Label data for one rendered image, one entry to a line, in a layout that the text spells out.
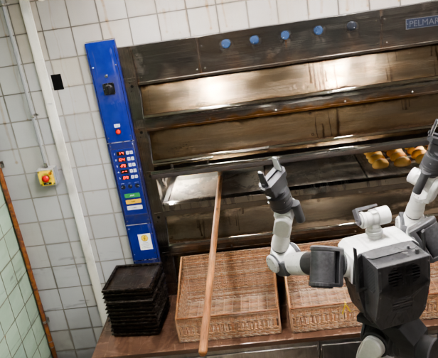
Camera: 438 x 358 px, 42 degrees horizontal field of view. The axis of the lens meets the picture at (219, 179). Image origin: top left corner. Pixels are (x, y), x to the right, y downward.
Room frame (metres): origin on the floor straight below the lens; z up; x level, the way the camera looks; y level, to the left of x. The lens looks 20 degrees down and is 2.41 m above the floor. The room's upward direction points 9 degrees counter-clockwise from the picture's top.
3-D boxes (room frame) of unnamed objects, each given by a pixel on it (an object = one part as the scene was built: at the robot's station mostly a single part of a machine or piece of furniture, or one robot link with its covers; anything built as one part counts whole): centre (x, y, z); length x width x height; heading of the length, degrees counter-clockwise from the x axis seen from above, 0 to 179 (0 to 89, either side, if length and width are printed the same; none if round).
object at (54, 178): (3.10, 0.95, 1.46); 0.10 x 0.07 x 0.10; 84
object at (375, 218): (1.90, -0.54, 1.46); 0.10 x 0.07 x 0.09; 100
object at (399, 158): (3.38, -1.16, 1.21); 0.61 x 0.48 x 0.06; 174
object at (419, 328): (1.83, -0.59, 1.00); 0.28 x 0.13 x 0.18; 45
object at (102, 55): (4.02, 0.41, 1.07); 1.93 x 0.16 x 2.15; 174
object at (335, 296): (2.72, -0.54, 0.72); 0.56 x 0.49 x 0.28; 85
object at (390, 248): (1.84, -0.55, 1.26); 0.34 x 0.30 x 0.36; 100
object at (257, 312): (2.79, 0.05, 0.72); 0.56 x 0.49 x 0.28; 84
